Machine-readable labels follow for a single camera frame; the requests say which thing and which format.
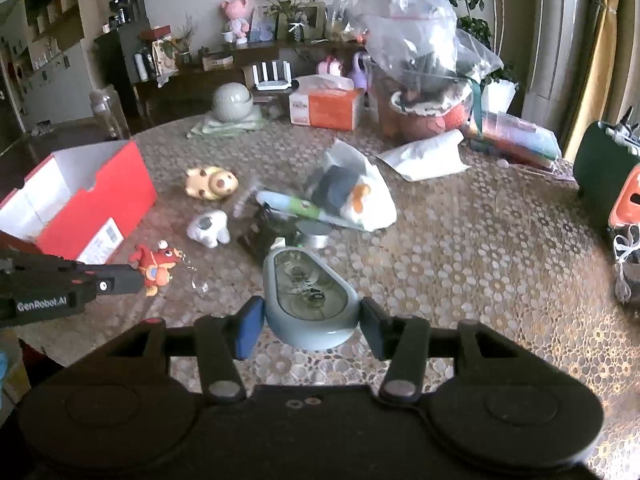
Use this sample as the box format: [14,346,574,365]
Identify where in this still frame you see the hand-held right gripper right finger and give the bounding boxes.
[359,297,531,405]

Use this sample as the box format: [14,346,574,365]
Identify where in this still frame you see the pink toy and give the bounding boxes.
[316,55,346,77]

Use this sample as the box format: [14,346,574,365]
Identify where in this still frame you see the wall shelf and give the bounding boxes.
[22,0,86,43]

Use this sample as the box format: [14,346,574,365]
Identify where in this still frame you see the white and green tube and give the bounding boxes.
[256,190,341,223]

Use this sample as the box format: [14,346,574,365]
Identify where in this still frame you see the blue picture card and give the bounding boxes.
[250,7,278,43]

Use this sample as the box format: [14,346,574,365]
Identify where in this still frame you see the grey-blue teardrop case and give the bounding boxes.
[262,249,361,351]

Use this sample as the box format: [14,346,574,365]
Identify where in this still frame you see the yellow spotted plush toy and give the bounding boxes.
[184,166,238,201]

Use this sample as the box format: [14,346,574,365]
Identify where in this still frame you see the pink doll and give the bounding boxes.
[220,0,251,43]

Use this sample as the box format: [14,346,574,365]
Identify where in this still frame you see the colourful packets in clear bag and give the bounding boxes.
[465,110,563,171]

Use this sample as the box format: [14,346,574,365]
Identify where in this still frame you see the large clear plastic bag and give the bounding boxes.
[362,0,505,143]

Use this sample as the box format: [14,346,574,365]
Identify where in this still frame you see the white cable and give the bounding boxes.
[612,225,640,267]

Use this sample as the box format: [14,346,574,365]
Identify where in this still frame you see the purple toy kettle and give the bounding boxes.
[350,52,373,92]

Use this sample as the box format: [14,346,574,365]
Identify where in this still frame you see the red cardboard box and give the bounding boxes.
[0,140,158,265]

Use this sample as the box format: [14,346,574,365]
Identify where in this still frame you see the white standing air conditioner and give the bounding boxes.
[520,0,601,121]

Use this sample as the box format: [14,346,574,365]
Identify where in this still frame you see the printed snack bag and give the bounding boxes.
[152,37,179,77]

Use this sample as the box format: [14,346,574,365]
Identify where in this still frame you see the white plush animal toy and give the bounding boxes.
[186,210,231,248]

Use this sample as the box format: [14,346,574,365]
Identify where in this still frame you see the dark tall cabinet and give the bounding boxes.
[92,20,156,116]

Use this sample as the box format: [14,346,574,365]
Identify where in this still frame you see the green ribbon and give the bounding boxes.
[467,80,486,136]

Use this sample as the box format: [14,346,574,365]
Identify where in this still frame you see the white paper bag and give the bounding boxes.
[482,80,518,116]

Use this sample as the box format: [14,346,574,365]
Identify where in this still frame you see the green folded cloth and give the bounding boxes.
[187,107,263,139]

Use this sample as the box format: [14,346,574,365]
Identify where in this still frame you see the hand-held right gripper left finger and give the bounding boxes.
[102,296,265,405]

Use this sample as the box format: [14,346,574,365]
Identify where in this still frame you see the clear glass jar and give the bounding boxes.
[89,85,130,141]

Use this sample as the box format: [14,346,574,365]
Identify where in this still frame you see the dark wooden sideboard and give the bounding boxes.
[132,40,371,117]

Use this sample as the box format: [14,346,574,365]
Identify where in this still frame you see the white duck plush in bag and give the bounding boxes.
[305,140,398,232]

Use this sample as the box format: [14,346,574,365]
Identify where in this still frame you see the photo frame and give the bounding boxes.
[277,2,328,41]

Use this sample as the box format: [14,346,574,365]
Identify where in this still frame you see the yellow curtain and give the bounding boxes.
[560,0,640,146]

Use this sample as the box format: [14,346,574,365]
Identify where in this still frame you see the white router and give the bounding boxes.
[251,61,293,92]

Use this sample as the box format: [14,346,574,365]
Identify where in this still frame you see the black coffee machine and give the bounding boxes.
[107,0,146,28]

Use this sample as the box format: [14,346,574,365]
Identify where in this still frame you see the orange plastic case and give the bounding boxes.
[607,162,640,226]

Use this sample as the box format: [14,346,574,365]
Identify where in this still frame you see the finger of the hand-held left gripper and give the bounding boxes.
[65,262,146,297]

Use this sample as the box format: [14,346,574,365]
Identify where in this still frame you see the red dragon keychain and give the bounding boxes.
[129,241,182,297]

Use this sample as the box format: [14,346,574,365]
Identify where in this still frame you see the black toy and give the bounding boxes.
[237,202,301,263]

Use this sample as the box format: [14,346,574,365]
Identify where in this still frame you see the orange tissue box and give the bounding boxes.
[288,75,366,132]

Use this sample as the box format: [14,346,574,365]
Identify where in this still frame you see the dark green container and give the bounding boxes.
[572,121,640,231]

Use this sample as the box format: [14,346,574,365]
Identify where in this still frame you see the white paper sheet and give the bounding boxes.
[375,129,471,182]

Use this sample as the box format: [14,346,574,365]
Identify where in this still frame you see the small cardboard box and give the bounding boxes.
[202,50,235,71]

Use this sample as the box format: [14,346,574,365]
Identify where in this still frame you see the silver round tin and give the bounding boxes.
[297,220,333,250]

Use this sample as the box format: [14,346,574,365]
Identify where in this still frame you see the clear plastic wrapper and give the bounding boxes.
[232,180,266,218]

